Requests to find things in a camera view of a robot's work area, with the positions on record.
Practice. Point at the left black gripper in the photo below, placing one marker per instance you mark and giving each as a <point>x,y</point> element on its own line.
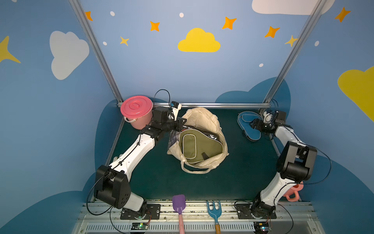
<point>177,125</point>

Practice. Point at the olive green paddle case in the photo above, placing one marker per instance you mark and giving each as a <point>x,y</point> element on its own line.
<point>197,146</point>

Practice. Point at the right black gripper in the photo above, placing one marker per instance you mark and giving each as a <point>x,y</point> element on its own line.
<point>256,125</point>

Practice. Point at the blue paddle case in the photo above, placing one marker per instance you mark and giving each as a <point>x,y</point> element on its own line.
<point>244,121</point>

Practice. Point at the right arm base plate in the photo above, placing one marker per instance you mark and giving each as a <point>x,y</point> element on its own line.
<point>244,211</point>

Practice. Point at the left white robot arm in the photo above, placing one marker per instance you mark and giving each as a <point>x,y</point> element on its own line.
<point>112,182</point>

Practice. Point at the pink bucket with lid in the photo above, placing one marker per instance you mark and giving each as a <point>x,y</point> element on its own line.
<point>138,111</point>

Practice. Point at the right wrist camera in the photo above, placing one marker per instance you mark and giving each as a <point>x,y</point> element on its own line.
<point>267,116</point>

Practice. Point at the teal toy garden fork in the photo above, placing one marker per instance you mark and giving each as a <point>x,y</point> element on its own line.
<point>215,213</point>

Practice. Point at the beige canvas tote bag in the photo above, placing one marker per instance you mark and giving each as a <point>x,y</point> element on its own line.
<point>205,121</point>

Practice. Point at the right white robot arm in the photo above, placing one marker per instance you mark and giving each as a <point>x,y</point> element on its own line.
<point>295,164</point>

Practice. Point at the aluminium front rail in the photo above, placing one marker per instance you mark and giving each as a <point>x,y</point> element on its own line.
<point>292,218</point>

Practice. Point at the pink watering can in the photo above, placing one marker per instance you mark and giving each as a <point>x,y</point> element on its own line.
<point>292,195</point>

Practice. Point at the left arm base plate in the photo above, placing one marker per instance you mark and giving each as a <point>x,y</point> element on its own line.
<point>152,210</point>

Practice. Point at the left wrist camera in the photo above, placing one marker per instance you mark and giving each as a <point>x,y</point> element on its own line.
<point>175,108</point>

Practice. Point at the purple toy shovel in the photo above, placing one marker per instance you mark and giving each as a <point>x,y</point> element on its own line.
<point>179,204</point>

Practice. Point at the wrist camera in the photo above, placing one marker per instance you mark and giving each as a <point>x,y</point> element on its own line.
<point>267,116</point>
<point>175,108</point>

